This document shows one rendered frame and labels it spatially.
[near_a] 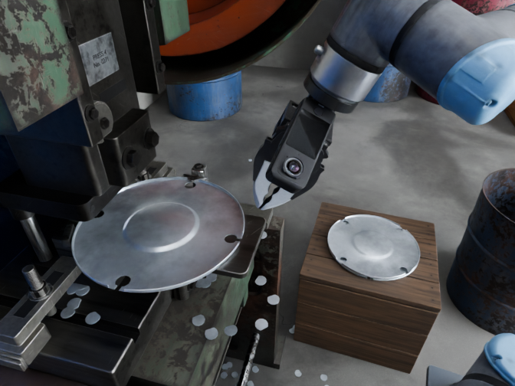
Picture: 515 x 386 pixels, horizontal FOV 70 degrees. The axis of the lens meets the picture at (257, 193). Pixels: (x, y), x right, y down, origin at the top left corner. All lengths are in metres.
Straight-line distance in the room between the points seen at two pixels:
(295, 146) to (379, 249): 0.86
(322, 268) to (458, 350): 0.62
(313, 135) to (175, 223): 0.32
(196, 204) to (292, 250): 1.05
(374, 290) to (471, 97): 0.85
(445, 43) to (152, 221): 0.51
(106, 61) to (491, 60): 0.45
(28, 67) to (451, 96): 0.38
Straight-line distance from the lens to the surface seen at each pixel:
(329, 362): 1.41
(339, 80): 0.44
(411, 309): 1.19
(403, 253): 1.28
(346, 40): 0.43
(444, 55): 0.39
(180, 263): 0.60
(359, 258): 1.22
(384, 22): 0.41
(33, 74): 0.41
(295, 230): 1.81
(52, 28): 0.43
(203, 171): 0.78
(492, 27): 0.41
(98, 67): 0.56
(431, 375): 0.93
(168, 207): 0.70
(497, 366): 0.71
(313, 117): 0.46
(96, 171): 0.56
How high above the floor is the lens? 1.21
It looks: 36 degrees down
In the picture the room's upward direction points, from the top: straight up
